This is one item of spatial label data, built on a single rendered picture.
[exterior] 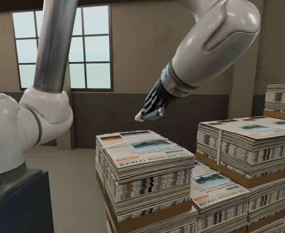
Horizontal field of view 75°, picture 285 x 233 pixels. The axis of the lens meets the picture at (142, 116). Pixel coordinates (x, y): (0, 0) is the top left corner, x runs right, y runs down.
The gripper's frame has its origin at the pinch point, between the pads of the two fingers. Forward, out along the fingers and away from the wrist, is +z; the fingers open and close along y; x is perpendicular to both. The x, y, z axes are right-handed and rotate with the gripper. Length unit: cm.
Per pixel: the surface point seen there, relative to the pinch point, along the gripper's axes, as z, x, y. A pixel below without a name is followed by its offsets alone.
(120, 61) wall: 195, 27, -203
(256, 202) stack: 14, 66, 22
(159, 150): 6.2, 10.3, 8.8
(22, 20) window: 249, -153, -271
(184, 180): 5.3, 20.2, 18.6
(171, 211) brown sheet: 10.5, 18.0, 28.6
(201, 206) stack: 12.5, 32.7, 26.0
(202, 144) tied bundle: 32, 53, -9
